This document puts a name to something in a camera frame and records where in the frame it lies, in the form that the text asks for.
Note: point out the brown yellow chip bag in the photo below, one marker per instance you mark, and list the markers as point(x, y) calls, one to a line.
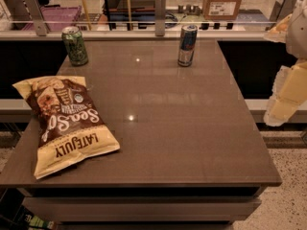
point(71, 128)

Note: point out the metal glass clamp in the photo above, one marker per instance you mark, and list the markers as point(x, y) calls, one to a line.
point(159, 16)
point(276, 10)
point(41, 29)

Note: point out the metal glass clamp left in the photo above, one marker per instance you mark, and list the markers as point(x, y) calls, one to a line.
point(41, 29)

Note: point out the purple plastic crate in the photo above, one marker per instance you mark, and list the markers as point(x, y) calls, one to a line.
point(58, 18)

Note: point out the metal glass clamp middle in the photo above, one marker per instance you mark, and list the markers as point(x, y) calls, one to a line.
point(159, 16)

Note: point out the cardboard box with label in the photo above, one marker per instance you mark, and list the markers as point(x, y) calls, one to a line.
point(221, 9)

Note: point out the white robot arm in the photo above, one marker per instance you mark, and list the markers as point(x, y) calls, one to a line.
point(296, 41)

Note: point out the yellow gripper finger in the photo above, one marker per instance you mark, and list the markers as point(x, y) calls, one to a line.
point(289, 92)
point(278, 33)

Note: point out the green soda can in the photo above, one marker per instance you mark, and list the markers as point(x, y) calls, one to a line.
point(74, 44)

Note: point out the blue silver redbull can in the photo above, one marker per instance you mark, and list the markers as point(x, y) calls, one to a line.
point(187, 43)

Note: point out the metal glass clamp right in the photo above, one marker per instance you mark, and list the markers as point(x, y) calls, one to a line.
point(276, 10)

